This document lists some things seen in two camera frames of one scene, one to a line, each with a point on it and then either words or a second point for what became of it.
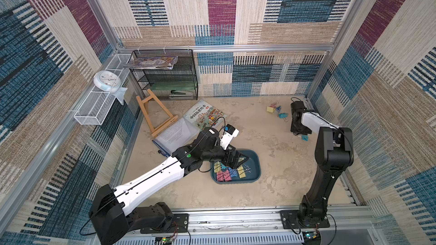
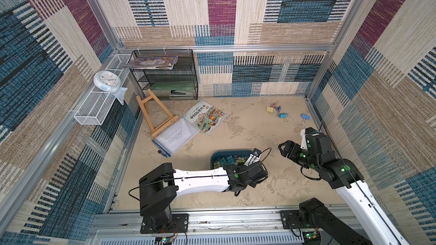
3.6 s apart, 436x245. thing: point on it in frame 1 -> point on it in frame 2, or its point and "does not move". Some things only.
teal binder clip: x=284 y=115 does not move
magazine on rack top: x=167 y=62 does not move
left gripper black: x=232 y=163 -> x=254 y=184
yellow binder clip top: x=270 y=109 does not move
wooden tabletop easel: x=174 y=117 does not move
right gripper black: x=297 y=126 -> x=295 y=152
